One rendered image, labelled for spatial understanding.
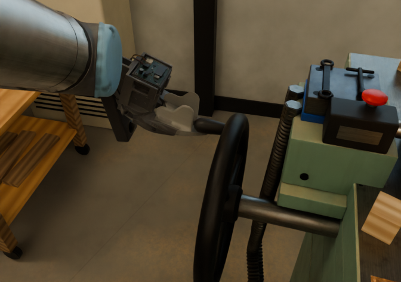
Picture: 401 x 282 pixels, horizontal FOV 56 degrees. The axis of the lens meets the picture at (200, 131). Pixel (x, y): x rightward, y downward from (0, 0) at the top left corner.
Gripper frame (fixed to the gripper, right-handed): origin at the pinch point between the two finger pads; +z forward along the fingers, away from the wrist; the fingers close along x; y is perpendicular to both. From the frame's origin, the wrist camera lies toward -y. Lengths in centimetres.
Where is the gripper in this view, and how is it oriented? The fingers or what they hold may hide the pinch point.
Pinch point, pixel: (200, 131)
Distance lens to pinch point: 62.7
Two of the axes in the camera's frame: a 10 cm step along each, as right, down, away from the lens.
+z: 9.0, 4.3, 0.4
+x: 2.7, -6.3, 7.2
